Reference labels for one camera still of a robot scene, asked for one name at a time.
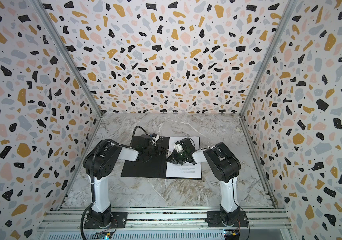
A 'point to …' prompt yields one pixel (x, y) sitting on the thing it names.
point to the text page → (187, 170)
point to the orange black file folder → (156, 167)
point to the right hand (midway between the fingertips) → (164, 158)
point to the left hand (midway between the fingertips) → (167, 148)
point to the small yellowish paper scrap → (238, 129)
